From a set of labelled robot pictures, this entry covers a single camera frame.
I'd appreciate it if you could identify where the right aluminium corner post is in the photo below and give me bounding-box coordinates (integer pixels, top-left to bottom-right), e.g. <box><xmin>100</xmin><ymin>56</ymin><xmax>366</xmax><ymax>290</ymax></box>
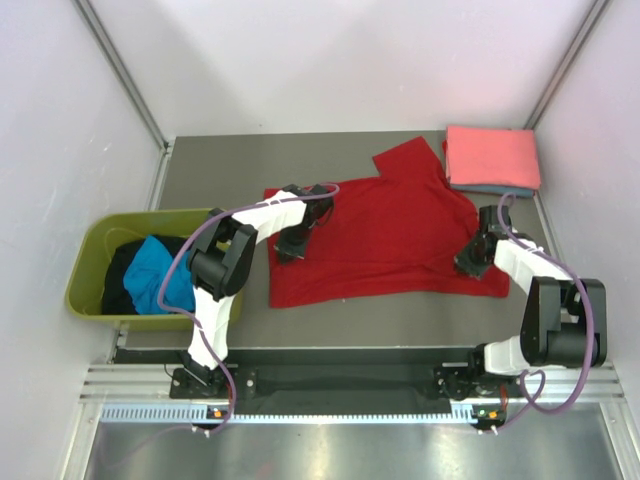
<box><xmin>523</xmin><ymin>0</ymin><xmax>613</xmax><ymax>130</ymax></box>

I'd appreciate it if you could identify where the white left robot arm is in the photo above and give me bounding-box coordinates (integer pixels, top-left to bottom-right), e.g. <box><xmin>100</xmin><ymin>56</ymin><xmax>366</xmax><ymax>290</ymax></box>
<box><xmin>157</xmin><ymin>183</ymin><xmax>339</xmax><ymax>397</ymax></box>

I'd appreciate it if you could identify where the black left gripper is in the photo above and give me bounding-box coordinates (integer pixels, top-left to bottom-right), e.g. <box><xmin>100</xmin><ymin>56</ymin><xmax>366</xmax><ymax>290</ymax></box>
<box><xmin>272</xmin><ymin>223</ymin><xmax>312</xmax><ymax>265</ymax></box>

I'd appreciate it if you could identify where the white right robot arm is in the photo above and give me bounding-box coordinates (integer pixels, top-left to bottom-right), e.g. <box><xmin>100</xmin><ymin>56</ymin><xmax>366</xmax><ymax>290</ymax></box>
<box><xmin>454</xmin><ymin>203</ymin><xmax>607</xmax><ymax>401</ymax></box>

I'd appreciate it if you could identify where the left aluminium corner post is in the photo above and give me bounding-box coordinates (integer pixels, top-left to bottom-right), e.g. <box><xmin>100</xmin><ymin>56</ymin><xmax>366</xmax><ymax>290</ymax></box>
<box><xmin>71</xmin><ymin>0</ymin><xmax>170</xmax><ymax>153</ymax></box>

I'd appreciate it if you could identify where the black t shirt in bin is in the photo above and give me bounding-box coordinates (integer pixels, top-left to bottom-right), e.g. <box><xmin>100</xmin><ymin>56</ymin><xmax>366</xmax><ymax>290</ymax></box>
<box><xmin>101</xmin><ymin>234</ymin><xmax>189</xmax><ymax>316</ymax></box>

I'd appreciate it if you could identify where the folded pink t shirt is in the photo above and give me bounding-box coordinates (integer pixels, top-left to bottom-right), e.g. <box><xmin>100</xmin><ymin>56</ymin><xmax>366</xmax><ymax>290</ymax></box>
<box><xmin>445</xmin><ymin>125</ymin><xmax>541</xmax><ymax>191</ymax></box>

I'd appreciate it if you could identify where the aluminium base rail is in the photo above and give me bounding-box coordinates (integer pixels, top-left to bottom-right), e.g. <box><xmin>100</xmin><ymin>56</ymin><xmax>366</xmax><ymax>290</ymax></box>
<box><xmin>79</xmin><ymin>344</ymin><xmax>621</xmax><ymax>426</ymax></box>

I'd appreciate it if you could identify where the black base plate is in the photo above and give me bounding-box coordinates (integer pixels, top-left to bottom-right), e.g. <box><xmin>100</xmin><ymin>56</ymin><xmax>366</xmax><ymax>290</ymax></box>
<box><xmin>169</xmin><ymin>363</ymin><xmax>500</xmax><ymax>402</ymax></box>

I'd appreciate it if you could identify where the cyan t shirt in bin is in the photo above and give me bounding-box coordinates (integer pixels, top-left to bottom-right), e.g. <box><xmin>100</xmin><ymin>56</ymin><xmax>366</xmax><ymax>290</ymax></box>
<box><xmin>123</xmin><ymin>235</ymin><xmax>195</xmax><ymax>315</ymax></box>

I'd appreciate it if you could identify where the green plastic bin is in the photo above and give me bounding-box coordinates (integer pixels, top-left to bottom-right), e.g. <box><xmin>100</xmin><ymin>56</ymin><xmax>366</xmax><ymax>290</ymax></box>
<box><xmin>65</xmin><ymin>208</ymin><xmax>209</xmax><ymax>331</ymax></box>

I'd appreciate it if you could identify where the aluminium corner post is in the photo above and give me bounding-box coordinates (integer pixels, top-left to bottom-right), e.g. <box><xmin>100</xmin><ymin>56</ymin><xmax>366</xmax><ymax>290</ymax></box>
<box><xmin>523</xmin><ymin>0</ymin><xmax>613</xmax><ymax>130</ymax></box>
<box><xmin>71</xmin><ymin>0</ymin><xmax>170</xmax><ymax>153</ymax></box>

